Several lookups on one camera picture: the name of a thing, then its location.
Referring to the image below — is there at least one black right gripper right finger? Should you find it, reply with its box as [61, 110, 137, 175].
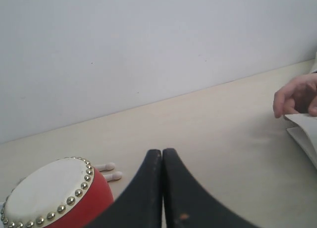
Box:
[162, 148, 256, 228]

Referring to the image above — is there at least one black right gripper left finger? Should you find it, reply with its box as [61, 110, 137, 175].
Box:
[86, 149, 162, 228]

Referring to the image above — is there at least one wooden drumstick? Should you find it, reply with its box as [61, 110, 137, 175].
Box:
[94, 162, 115, 171]
[102, 171, 123, 182]

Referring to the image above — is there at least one small red drum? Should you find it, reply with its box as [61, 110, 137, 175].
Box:
[0, 157, 114, 228]

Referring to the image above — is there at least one person's bare hand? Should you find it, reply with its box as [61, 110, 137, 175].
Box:
[273, 73, 317, 118]

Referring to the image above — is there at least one open white book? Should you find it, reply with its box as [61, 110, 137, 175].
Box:
[285, 114, 317, 168]

